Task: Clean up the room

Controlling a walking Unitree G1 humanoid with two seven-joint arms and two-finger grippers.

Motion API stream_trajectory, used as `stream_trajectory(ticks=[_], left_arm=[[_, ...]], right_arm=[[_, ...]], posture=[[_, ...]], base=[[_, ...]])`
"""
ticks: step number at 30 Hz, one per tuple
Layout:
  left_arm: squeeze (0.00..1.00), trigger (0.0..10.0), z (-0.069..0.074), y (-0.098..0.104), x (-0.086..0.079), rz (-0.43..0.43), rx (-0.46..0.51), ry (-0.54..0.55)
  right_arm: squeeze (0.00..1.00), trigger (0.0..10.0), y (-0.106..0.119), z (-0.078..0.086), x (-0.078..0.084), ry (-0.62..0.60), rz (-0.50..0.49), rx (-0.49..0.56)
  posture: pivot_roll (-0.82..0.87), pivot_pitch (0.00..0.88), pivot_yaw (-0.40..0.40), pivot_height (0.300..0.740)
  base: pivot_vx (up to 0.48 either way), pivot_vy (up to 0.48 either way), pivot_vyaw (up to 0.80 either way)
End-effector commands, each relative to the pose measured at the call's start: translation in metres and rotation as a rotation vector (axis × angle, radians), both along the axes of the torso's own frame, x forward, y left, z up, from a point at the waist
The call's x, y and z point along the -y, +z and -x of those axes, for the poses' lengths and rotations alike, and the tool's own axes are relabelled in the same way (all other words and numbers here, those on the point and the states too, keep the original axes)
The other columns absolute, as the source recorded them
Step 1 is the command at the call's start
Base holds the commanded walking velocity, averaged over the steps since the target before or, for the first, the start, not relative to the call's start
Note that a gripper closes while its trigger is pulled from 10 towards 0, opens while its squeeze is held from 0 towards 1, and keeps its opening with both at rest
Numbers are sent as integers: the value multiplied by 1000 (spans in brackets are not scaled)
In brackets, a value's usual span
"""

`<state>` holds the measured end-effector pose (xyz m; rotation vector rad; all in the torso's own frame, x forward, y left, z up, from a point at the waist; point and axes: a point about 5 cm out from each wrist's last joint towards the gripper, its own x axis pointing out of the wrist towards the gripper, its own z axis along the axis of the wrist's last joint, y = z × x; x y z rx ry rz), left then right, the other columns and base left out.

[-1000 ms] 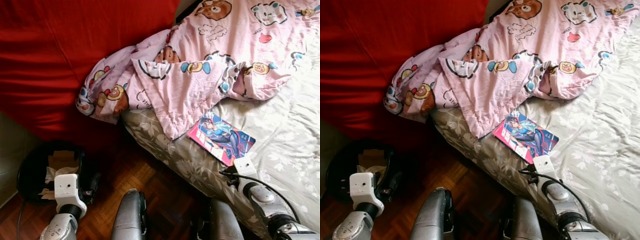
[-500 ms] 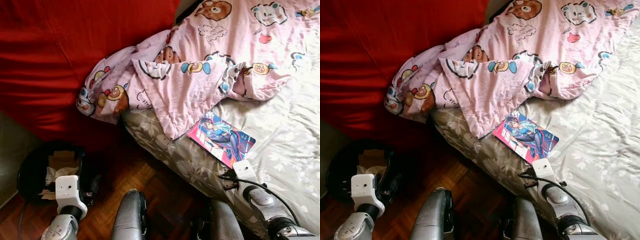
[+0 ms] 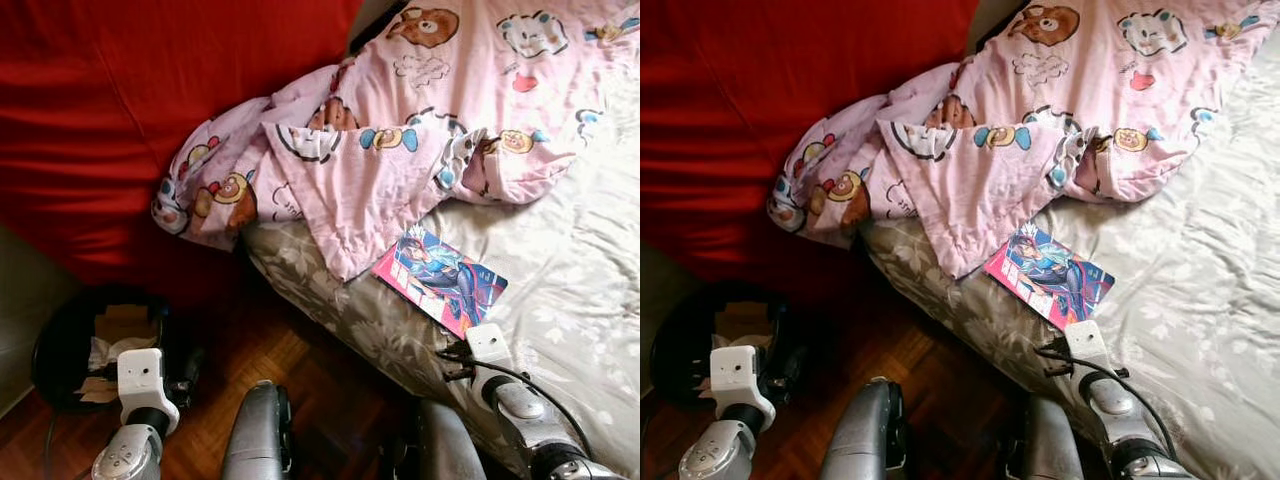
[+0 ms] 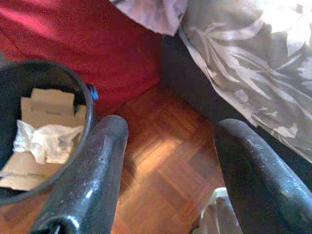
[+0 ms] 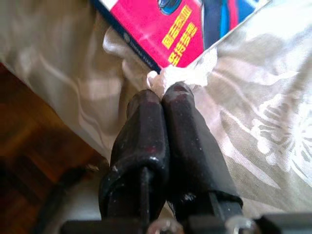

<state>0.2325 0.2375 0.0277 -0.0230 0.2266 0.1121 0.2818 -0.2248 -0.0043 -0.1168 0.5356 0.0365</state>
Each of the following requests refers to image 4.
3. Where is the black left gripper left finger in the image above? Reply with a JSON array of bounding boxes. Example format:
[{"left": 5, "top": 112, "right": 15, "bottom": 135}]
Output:
[{"left": 29, "top": 114, "right": 129, "bottom": 234}]

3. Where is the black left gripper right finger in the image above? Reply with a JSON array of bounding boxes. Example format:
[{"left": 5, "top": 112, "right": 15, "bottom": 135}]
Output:
[{"left": 213, "top": 118, "right": 312, "bottom": 234}]

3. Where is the white crumpled paper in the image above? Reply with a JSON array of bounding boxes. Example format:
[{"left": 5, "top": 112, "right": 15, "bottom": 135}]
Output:
[{"left": 192, "top": 187, "right": 242, "bottom": 234}]

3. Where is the white crumpled tissue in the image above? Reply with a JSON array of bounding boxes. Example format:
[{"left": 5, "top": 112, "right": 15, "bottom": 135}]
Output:
[{"left": 12, "top": 119, "right": 85, "bottom": 164}]

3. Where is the beige cardboard piece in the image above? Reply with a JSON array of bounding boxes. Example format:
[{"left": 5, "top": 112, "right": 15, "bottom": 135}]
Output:
[
  {"left": 20, "top": 87, "right": 88, "bottom": 129},
  {"left": 0, "top": 151, "right": 64, "bottom": 191}
]

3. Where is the blue fabric tag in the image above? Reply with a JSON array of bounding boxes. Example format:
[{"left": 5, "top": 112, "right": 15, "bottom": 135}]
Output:
[{"left": 85, "top": 83, "right": 99, "bottom": 100}]

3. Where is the black round waste bin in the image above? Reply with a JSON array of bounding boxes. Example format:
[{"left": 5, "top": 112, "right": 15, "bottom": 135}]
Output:
[{"left": 0, "top": 59, "right": 96, "bottom": 205}]

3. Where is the beige leaf print bed sheet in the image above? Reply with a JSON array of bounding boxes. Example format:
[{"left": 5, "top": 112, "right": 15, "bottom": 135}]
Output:
[{"left": 179, "top": 0, "right": 312, "bottom": 164}]

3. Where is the large red cushion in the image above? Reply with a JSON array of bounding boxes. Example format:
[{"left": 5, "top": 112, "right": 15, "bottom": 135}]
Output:
[{"left": 0, "top": 0, "right": 163, "bottom": 117}]

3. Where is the pink cartoon print blanket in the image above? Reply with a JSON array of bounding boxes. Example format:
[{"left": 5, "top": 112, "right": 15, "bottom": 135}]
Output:
[{"left": 109, "top": 0, "right": 188, "bottom": 37}]

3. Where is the dark bed frame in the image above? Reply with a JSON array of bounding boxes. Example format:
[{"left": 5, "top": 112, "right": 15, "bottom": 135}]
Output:
[{"left": 159, "top": 36, "right": 312, "bottom": 193}]

